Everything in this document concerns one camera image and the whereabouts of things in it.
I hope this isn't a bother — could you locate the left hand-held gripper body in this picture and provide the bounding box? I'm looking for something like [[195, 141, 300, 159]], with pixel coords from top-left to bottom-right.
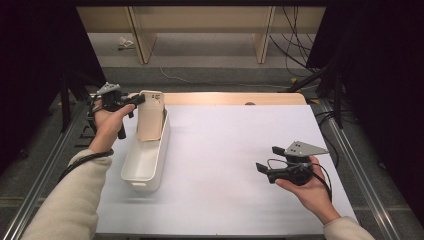
[[96, 81, 131, 140]]

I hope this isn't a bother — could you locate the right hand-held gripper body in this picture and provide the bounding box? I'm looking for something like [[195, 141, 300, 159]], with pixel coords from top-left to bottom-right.
[[267, 140, 330, 187]]

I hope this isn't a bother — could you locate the beige phone case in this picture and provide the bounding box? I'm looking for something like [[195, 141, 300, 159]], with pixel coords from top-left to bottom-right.
[[136, 89, 166, 143]]

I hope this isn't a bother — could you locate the white plastic bin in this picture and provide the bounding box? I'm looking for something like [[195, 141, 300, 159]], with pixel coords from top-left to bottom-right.
[[120, 108, 172, 193]]

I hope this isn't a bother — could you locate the person's left hand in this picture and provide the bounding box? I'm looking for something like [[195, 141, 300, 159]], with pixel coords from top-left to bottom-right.
[[87, 103, 137, 155]]

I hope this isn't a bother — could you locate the person's right hand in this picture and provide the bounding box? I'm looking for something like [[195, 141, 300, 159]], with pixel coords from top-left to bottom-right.
[[274, 156, 335, 218]]

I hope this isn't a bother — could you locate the white table mat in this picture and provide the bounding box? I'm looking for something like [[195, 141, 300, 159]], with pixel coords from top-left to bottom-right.
[[94, 104, 363, 236]]

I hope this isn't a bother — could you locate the black metal stand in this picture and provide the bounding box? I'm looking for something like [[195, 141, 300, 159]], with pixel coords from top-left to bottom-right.
[[287, 63, 345, 130], [59, 65, 128, 133]]

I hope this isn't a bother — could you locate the crumpled white paper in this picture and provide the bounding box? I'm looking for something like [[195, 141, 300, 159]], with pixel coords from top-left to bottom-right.
[[116, 36, 135, 51]]

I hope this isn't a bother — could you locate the black curtain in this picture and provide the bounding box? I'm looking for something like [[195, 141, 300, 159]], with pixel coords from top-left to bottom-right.
[[0, 0, 108, 171], [305, 0, 424, 221]]

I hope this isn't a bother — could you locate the wooden shelf unit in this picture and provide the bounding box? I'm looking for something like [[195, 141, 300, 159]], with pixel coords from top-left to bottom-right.
[[76, 5, 327, 65]]

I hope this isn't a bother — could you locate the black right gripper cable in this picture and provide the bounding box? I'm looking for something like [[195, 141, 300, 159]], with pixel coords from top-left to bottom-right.
[[265, 157, 333, 203]]

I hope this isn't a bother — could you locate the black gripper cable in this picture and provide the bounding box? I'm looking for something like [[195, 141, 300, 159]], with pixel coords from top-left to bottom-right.
[[57, 149, 115, 183], [265, 157, 333, 203]]

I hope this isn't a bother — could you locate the aluminium floor rail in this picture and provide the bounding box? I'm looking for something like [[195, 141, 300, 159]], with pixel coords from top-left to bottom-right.
[[318, 99, 401, 240], [0, 99, 89, 240]]

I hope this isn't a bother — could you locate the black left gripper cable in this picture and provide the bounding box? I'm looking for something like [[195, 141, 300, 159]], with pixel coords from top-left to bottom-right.
[[57, 149, 115, 183]]

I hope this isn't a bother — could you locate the white floor cable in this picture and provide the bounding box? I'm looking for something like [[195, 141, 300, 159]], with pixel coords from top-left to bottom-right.
[[158, 65, 292, 90]]

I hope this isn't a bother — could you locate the bundle of black cables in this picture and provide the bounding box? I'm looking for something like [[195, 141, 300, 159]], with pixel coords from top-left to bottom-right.
[[269, 5, 323, 79]]

